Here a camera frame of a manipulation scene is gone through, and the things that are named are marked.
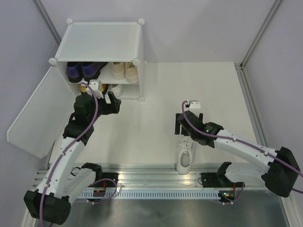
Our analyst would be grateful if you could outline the beige sneaker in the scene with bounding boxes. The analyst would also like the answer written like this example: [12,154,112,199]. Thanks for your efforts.
[111,62,125,80]
[125,62,139,84]

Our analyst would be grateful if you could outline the gold pointed shoe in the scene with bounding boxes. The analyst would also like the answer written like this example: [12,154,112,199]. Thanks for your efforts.
[80,85,87,94]
[101,84,108,94]

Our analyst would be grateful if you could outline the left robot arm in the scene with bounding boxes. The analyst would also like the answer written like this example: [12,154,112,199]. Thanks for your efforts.
[24,91,121,226]

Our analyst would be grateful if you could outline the right aluminium frame post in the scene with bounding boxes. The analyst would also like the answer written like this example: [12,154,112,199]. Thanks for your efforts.
[238,0,284,70]

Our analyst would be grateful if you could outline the white plastic shoe cabinet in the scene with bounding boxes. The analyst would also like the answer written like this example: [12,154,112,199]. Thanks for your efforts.
[49,19,146,101]

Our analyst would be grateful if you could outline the white cabinet door panel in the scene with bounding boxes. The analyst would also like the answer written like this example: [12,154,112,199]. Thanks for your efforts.
[7,67,75,158]

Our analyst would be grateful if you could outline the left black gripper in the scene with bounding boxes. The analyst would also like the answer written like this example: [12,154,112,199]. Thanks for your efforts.
[88,92,121,123]

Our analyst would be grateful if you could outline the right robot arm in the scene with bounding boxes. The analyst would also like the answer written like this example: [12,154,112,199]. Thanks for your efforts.
[175,111,302,198]

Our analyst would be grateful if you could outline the white sneaker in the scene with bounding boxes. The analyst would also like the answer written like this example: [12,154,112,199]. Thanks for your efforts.
[110,84,123,98]
[176,135,196,175]

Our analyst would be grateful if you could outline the purple loafer shoe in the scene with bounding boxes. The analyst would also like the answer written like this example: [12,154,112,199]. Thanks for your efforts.
[66,61,83,83]
[81,62,108,82]

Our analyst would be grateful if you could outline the aluminium frame post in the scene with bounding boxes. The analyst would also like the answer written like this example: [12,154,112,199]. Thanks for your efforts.
[238,0,284,70]
[32,0,62,47]

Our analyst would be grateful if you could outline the white slotted cable duct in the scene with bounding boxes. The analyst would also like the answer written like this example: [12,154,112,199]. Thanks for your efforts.
[78,190,221,200]

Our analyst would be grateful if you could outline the aluminium rail base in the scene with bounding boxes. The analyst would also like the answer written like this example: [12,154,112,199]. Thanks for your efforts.
[33,153,291,190]

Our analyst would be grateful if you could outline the left aluminium frame post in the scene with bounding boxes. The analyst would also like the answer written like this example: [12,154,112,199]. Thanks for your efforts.
[32,0,62,47]

